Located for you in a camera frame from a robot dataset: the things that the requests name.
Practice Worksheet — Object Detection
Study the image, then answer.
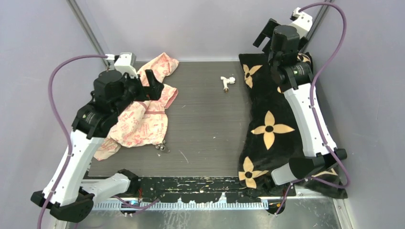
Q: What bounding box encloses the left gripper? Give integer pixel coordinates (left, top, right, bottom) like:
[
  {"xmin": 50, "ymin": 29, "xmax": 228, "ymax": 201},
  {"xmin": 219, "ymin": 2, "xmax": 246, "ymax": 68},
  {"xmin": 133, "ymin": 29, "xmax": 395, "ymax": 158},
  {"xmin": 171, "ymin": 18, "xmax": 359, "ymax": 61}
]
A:
[{"xmin": 112, "ymin": 70, "xmax": 164, "ymax": 116}]

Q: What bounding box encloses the white plastic water faucet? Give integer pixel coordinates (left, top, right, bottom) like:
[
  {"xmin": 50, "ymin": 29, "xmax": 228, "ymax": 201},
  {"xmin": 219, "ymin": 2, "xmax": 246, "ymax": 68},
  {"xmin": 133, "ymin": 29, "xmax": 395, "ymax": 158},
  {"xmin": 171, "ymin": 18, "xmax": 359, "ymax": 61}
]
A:
[{"xmin": 220, "ymin": 76, "xmax": 235, "ymax": 93}]

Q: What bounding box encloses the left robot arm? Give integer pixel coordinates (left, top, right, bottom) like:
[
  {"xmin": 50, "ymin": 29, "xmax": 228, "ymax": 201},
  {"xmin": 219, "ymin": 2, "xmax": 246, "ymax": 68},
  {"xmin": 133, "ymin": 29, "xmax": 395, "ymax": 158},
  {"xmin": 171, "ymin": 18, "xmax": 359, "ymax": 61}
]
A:
[{"xmin": 31, "ymin": 69, "xmax": 164, "ymax": 223}]

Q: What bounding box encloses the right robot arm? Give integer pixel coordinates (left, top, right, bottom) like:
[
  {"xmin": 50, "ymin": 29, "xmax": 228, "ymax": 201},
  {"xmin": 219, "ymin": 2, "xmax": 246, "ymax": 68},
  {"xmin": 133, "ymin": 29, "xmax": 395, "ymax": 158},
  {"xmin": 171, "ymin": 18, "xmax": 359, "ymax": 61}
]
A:
[{"xmin": 253, "ymin": 19, "xmax": 347, "ymax": 196}]

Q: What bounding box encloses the pink printed cloth bag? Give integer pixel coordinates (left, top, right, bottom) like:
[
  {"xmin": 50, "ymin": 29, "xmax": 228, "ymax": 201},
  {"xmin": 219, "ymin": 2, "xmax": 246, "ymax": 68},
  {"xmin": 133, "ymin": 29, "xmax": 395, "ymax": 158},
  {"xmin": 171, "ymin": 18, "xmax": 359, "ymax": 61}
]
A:
[{"xmin": 94, "ymin": 52, "xmax": 179, "ymax": 161}]

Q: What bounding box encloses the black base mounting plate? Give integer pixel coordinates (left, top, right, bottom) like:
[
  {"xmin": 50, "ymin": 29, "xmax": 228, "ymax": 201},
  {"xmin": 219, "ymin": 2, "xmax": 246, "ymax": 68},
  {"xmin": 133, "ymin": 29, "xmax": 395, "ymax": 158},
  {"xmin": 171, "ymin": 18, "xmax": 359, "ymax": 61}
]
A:
[{"xmin": 118, "ymin": 177, "xmax": 288, "ymax": 203}]

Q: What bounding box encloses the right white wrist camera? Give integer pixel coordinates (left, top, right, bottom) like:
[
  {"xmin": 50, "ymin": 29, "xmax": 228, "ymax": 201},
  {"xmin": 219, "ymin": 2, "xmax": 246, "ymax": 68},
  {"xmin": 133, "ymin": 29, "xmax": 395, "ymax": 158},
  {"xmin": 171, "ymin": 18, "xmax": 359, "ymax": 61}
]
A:
[{"xmin": 289, "ymin": 7, "xmax": 313, "ymax": 38}]

